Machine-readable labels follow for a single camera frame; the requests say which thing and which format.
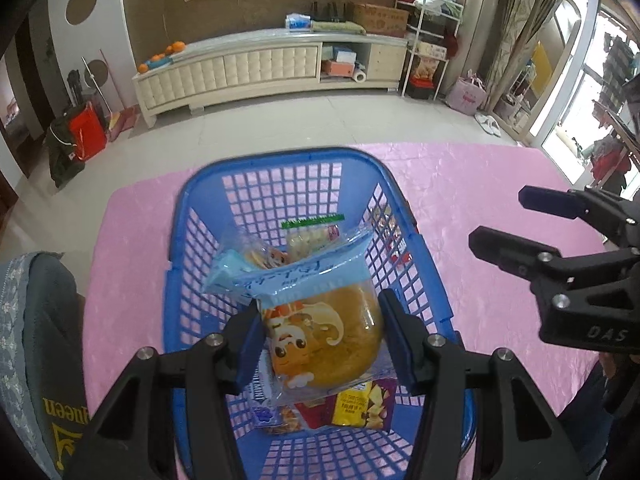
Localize red bag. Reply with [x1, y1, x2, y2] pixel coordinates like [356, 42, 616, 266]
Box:
[67, 102, 109, 163]

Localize light blue snack packet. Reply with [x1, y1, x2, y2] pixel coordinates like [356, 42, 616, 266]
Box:
[201, 229, 374, 309]

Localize cardboard box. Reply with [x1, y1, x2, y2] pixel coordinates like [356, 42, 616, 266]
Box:
[352, 2, 411, 39]

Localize pink quilted mat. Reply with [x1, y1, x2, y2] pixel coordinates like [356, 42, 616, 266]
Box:
[82, 141, 640, 480]

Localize purple snack packet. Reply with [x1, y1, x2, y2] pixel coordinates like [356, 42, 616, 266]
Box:
[327, 376, 399, 432]

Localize standing air conditioner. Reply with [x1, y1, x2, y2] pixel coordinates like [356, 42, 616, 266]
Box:
[462, 0, 509, 87]

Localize blue chewing gum pack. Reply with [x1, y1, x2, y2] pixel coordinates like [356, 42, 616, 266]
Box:
[247, 350, 282, 429]

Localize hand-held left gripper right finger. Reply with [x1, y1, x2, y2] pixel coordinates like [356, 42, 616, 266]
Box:
[377, 287, 586, 480]

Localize patterned curtain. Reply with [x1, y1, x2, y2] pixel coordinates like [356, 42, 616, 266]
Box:
[487, 0, 552, 112]

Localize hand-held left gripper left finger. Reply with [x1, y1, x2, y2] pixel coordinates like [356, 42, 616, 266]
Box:
[62, 302, 266, 480]

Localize green folded cloth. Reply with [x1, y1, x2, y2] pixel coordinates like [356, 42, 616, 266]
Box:
[310, 20, 366, 36]

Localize person's right forearm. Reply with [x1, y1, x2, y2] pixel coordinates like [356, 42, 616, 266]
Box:
[556, 355, 640, 480]

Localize orange snack packet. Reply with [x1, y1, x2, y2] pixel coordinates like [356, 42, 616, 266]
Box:
[270, 404, 307, 434]

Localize brown round wall decor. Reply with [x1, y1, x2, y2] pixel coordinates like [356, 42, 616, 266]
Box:
[66, 0, 99, 25]

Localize broom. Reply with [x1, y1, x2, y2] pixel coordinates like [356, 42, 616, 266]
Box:
[98, 49, 139, 142]

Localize arched wooden frame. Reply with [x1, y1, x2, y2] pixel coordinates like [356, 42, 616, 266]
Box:
[520, 0, 592, 147]

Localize red clothes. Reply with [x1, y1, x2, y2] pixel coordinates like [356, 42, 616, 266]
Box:
[590, 135, 632, 187]

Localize white metal shelf rack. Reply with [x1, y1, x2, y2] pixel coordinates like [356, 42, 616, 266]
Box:
[397, 0, 467, 102]

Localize green cracker packet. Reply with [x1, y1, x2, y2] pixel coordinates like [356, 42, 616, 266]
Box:
[281, 213, 347, 262]

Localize round cake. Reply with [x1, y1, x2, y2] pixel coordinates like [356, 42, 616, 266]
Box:
[256, 279, 397, 407]

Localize red printed clear snack packet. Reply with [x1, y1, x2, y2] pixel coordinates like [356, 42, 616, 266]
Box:
[239, 244, 292, 272]

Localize pink bag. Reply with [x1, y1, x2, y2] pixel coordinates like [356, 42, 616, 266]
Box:
[446, 72, 489, 113]

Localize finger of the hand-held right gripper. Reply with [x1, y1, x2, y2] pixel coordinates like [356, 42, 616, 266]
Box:
[468, 225, 562, 282]
[518, 185, 592, 219]

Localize blue plastic basket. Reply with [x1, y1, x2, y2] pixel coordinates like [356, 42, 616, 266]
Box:
[162, 146, 477, 480]

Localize person's right hand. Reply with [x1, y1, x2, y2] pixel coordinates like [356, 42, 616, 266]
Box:
[596, 351, 622, 382]

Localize black bag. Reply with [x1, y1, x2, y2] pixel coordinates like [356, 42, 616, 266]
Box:
[47, 115, 87, 189]

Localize cream TV cabinet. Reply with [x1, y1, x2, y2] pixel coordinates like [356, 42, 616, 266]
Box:
[131, 30, 409, 129]

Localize brown door frame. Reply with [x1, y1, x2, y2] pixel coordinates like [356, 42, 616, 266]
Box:
[0, 10, 57, 177]

